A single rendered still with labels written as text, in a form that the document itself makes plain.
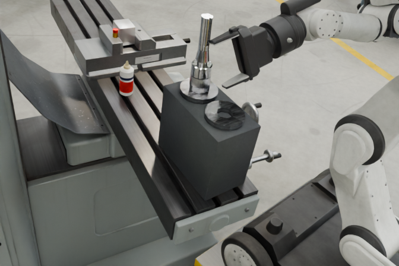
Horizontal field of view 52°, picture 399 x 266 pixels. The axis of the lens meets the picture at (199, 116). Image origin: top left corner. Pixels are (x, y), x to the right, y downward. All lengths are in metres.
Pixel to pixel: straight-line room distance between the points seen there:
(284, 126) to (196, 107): 1.92
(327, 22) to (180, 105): 0.38
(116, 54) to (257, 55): 0.52
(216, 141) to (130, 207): 0.77
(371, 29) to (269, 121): 1.76
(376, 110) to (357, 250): 0.42
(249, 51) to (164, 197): 0.38
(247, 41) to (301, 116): 2.08
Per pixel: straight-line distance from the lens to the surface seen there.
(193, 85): 0.93
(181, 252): 1.76
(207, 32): 0.87
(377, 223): 1.31
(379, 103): 1.12
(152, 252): 1.75
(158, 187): 0.98
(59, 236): 1.52
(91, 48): 1.33
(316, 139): 2.79
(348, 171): 1.19
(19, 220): 1.32
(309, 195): 1.56
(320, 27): 0.97
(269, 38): 0.93
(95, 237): 1.59
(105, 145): 1.28
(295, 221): 1.46
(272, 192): 2.34
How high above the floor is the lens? 1.67
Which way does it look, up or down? 38 degrees down
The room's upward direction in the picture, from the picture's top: 10 degrees clockwise
